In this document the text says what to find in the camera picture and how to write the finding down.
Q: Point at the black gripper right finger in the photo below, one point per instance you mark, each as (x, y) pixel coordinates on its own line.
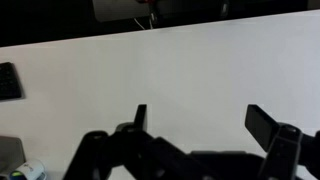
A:
(283, 146)

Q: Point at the grey monitor back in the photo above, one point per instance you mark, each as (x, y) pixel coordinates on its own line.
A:
(120, 9)

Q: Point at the black keyboard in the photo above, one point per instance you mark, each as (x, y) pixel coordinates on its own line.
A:
(9, 81)

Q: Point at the white cylinder with green light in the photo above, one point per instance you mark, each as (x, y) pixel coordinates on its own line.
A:
(30, 170)

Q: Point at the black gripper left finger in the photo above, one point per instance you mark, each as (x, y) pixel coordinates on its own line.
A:
(133, 150)

